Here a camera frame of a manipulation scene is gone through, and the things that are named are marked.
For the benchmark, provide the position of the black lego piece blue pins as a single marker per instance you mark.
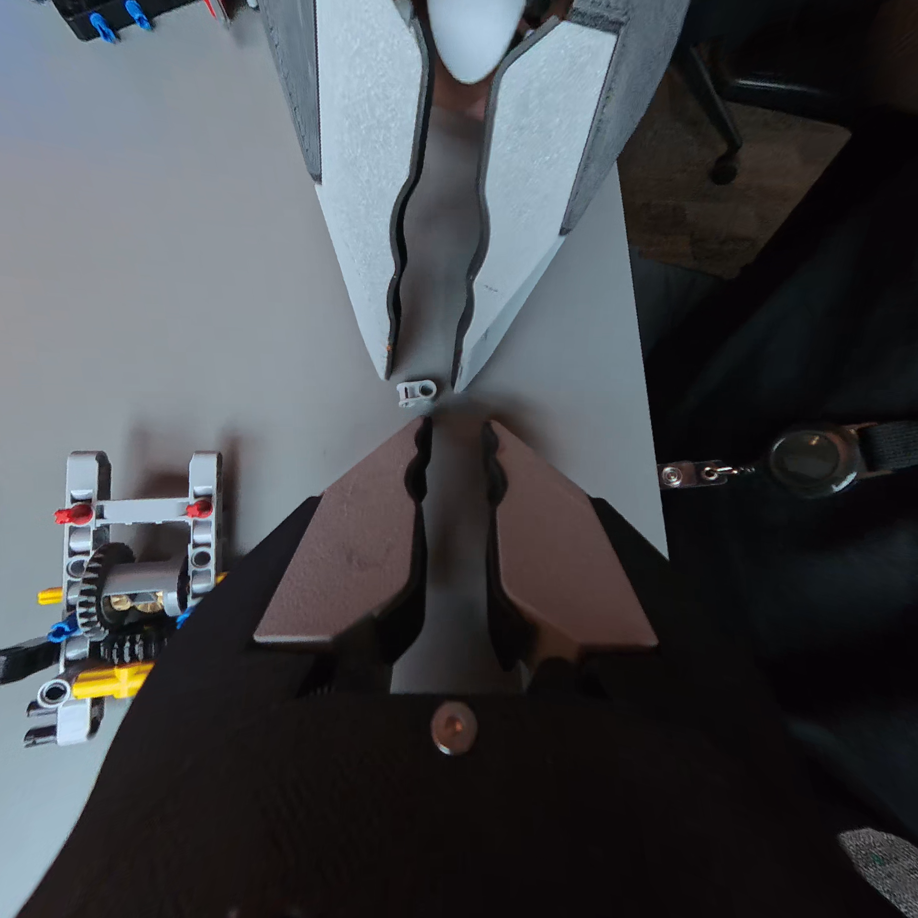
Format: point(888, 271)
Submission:
point(79, 14)

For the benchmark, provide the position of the small grey lego connector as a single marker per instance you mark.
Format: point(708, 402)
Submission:
point(416, 393)

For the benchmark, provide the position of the black office chair base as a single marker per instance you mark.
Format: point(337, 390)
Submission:
point(724, 171)

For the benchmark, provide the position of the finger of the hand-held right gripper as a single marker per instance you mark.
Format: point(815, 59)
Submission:
point(358, 143)
point(531, 179)

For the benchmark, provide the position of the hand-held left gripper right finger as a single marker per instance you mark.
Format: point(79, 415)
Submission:
point(566, 566)

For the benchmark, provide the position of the black badge reel with clip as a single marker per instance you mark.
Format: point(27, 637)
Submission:
point(814, 459)

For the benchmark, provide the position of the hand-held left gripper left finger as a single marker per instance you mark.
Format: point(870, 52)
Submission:
point(344, 559)

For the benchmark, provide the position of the grey lego gear assembly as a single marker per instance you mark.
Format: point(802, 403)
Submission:
point(136, 510)

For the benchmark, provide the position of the person's dark clothing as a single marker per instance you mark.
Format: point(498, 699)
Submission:
point(789, 609)

